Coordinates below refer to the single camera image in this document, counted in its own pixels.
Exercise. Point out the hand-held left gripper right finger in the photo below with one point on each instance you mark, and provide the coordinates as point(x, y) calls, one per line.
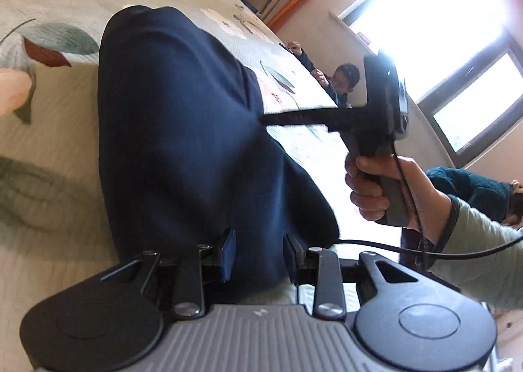
point(291, 258)

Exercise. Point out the person's right forearm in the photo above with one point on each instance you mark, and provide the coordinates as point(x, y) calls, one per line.
point(482, 249)

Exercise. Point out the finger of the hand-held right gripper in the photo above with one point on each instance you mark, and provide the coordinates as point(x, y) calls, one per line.
point(298, 117)

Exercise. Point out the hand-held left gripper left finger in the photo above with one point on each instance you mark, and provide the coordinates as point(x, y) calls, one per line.
point(228, 255)

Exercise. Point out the bed with floral bedspread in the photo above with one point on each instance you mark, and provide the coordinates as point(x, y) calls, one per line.
point(53, 110)

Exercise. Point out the navy blue zip hoodie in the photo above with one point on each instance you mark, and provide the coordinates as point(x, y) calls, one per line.
point(192, 143)

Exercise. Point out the window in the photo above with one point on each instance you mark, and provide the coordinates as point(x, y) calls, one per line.
point(445, 40)

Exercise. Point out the person's right hand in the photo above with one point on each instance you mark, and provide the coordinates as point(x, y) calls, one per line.
point(369, 188)

